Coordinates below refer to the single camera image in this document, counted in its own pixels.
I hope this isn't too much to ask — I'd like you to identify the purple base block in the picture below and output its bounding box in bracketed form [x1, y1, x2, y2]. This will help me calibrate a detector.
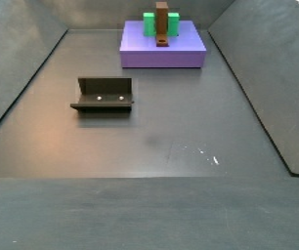
[120, 21, 207, 68]

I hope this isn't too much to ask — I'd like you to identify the green block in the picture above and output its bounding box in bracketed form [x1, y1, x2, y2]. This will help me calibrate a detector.
[167, 13, 180, 36]
[144, 13, 156, 36]

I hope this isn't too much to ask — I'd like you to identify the brown upright block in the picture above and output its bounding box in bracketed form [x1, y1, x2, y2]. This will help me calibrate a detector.
[155, 2, 168, 47]

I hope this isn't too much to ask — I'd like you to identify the black angled bracket board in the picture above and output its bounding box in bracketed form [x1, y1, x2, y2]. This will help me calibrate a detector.
[71, 77, 134, 112]

